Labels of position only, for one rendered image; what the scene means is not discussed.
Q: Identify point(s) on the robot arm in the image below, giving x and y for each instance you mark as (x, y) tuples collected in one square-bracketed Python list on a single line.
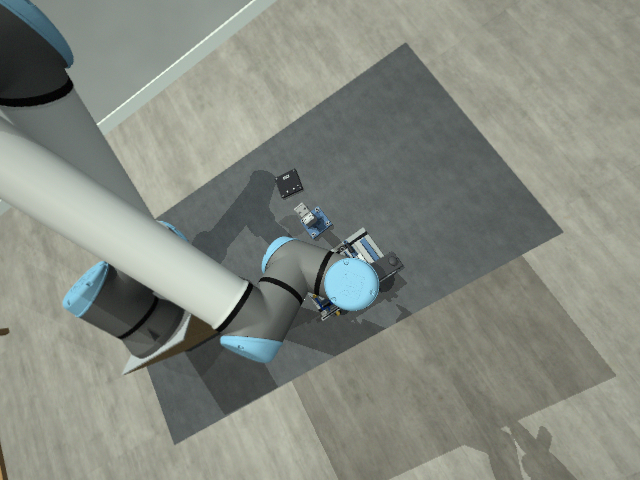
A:
[(102, 212)]

